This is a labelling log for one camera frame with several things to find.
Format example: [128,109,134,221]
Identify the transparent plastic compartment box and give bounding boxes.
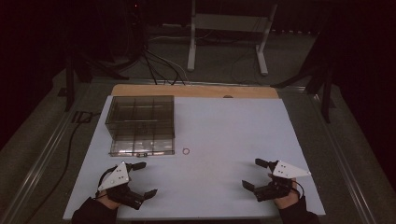
[105,94,176,158]

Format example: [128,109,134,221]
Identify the black tripod stand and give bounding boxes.
[270,31,336,124]
[63,50,131,113]

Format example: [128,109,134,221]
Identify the white metal stand frame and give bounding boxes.
[187,0,278,77]

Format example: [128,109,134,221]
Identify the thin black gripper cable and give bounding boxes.
[292,180,306,200]

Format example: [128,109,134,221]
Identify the person's right hand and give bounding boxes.
[273,189,302,211]

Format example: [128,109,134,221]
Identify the bundle of black floor cables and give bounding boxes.
[140,48,189,86]

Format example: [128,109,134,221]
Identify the white table board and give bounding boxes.
[63,94,327,221]

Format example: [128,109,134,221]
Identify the aluminium floor rail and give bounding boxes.
[0,83,92,224]
[306,90,379,224]

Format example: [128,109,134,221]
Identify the black floor cable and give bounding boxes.
[22,111,101,224]

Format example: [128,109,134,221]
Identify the person's left hand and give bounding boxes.
[98,194,121,211]

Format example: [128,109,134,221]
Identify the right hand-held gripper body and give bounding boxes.
[253,160,312,203]

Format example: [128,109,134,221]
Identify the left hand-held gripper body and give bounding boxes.
[94,161,147,210]

